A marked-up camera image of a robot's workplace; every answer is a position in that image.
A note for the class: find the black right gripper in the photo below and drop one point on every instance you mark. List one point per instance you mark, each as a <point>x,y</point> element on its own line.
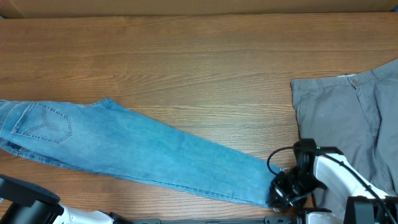
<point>278,193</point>

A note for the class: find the light blue denim jeans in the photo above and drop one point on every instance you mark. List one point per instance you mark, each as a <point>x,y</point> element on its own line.
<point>108,139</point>

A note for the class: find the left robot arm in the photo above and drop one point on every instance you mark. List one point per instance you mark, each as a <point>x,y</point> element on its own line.
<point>33,204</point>

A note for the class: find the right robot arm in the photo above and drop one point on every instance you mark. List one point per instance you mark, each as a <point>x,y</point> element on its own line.
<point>328,168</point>

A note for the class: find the grey trousers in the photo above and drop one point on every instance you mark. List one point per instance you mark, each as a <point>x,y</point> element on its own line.
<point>357,113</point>

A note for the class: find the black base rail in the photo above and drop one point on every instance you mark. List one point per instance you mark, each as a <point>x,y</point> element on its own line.
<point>273,219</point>

